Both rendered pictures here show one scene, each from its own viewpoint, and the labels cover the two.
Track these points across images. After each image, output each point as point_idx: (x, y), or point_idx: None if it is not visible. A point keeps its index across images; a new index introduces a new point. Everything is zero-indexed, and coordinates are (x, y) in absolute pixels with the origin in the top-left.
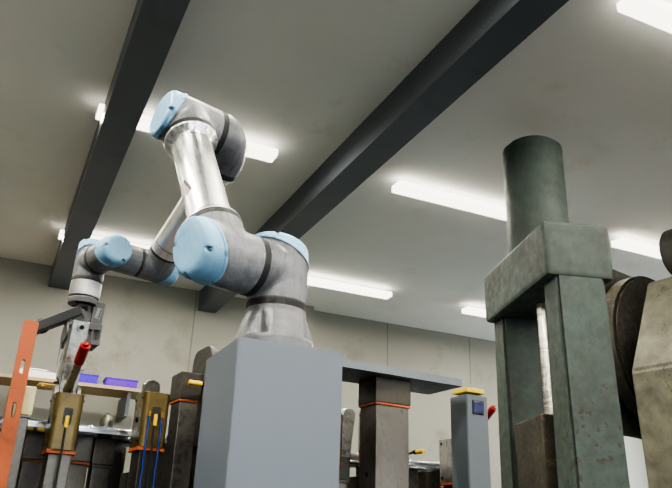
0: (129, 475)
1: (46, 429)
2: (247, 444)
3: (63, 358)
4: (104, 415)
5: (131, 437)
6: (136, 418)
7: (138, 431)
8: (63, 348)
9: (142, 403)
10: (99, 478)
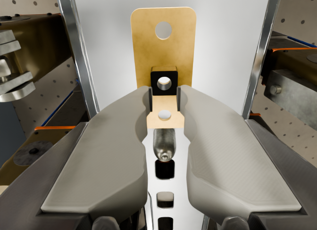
0: (79, 113)
1: (26, 17)
2: None
3: (75, 128)
4: (158, 149)
5: (62, 136)
6: (29, 151)
7: (30, 140)
8: (118, 186)
9: (3, 169)
10: None
